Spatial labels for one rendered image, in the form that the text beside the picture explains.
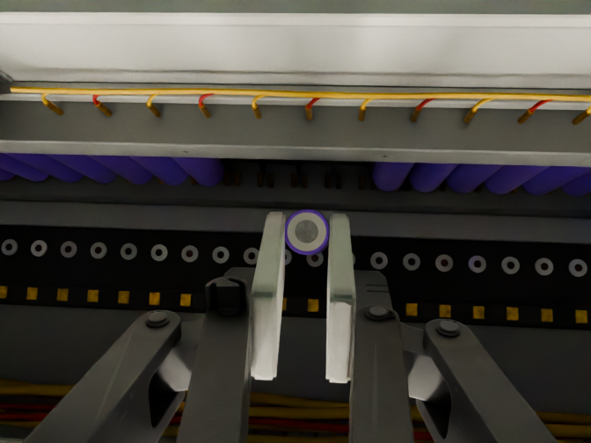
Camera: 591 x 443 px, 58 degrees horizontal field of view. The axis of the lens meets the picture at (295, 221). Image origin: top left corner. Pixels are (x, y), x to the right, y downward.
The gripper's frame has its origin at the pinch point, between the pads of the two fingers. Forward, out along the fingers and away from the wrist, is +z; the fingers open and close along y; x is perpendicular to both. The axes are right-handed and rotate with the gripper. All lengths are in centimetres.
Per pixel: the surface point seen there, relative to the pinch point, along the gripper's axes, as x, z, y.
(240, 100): 5.7, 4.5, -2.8
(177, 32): 8.3, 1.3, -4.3
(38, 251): -6.0, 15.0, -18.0
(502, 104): 5.9, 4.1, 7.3
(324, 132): 4.6, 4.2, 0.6
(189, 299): -8.2, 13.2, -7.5
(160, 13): 8.9, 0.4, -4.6
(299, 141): 4.3, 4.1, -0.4
